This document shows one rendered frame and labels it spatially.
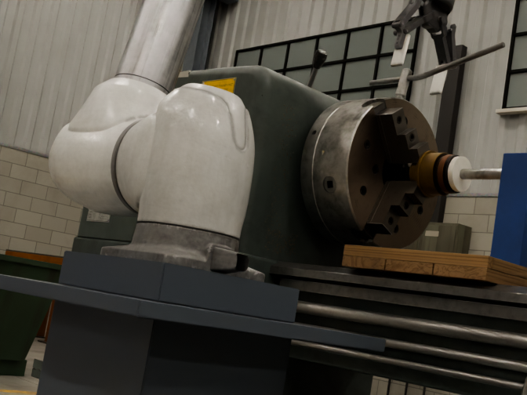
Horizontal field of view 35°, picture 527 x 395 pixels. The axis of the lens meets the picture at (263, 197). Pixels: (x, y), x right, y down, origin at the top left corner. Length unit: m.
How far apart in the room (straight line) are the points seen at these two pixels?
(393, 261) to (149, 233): 0.48
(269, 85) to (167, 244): 0.62
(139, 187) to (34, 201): 11.19
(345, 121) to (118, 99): 0.52
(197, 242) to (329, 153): 0.56
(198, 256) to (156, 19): 0.46
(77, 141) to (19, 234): 10.97
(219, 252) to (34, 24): 11.56
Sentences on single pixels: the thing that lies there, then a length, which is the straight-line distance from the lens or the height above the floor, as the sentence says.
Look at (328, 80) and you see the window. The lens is 11.83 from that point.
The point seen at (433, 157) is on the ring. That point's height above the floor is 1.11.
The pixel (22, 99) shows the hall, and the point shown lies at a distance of 12.43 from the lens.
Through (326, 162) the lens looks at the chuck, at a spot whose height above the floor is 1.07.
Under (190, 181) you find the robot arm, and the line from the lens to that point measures 1.19.
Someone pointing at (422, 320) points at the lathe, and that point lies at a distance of 1.47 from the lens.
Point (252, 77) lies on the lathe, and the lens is 1.74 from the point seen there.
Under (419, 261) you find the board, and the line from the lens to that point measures 1.46.
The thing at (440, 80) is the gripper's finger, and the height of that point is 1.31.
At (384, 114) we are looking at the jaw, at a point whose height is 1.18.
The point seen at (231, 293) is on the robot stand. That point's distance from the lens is 1.15.
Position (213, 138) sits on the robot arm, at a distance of 1.20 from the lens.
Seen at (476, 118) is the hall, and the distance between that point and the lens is 10.10.
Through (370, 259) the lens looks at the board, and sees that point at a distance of 1.53.
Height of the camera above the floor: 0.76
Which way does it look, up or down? 8 degrees up
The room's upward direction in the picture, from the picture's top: 10 degrees clockwise
